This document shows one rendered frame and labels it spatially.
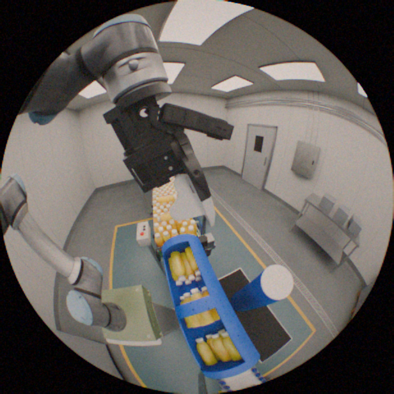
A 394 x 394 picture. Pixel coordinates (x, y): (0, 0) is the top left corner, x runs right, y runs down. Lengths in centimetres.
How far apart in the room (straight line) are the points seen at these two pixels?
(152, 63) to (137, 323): 69
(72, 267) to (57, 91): 46
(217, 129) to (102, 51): 19
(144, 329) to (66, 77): 68
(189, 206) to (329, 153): 336
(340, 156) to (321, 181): 83
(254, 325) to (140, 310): 147
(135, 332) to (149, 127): 65
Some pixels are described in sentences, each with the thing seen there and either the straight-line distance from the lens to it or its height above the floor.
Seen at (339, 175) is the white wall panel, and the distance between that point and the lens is 339.
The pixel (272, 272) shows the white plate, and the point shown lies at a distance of 98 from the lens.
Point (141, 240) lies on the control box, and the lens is 99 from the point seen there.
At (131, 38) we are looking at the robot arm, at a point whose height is 194.
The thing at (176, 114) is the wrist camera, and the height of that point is 184.
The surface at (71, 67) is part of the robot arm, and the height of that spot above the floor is 193.
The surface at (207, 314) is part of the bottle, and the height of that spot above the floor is 119.
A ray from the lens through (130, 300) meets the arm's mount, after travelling 62.
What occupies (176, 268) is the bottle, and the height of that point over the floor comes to 113.
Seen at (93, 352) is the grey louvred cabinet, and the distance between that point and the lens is 203.
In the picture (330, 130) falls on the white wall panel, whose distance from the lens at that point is 347.
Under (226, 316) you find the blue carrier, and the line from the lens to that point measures 62.
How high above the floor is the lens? 182
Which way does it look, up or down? 33 degrees down
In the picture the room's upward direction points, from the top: straight up
